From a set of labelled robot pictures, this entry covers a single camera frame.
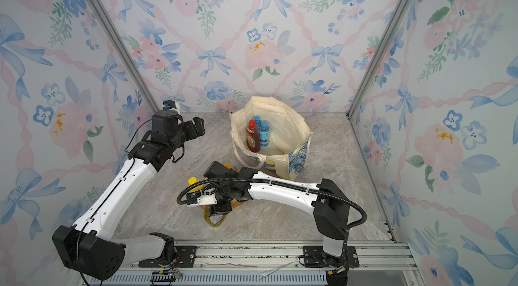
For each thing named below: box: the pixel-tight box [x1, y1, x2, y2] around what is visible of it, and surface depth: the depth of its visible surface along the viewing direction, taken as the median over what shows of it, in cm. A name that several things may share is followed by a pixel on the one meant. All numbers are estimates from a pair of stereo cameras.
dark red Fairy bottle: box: [246, 119, 262, 154], surface depth 98 cm
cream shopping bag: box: [229, 95, 313, 181], surface depth 92 cm
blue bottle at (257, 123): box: [254, 115, 262, 133], surface depth 99 cm
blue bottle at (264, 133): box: [259, 120, 270, 149], surface depth 100 cm
